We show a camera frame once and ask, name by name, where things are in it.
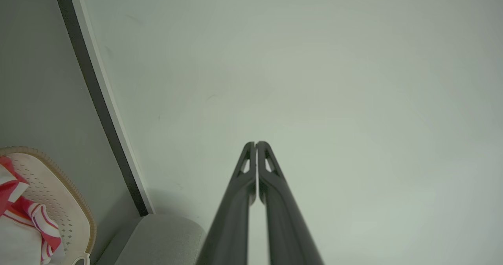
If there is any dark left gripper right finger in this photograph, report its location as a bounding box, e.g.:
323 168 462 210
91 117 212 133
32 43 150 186
257 141 324 265

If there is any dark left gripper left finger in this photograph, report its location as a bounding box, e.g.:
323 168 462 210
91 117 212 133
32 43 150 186
196 141 257 265

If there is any red and white striped garment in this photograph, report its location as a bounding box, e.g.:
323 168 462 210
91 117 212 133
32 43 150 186
0 156 64 264

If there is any cream perforated laundry basket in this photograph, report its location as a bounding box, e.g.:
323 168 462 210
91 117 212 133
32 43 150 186
0 146 97 265

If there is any grey fabric sofa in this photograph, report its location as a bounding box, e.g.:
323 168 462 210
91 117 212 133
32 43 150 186
96 214 207 265

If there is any black and white baseboard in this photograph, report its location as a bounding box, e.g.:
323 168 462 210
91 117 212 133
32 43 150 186
52 0 156 217

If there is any white cloth garment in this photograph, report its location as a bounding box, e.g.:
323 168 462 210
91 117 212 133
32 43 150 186
0 215 44 265

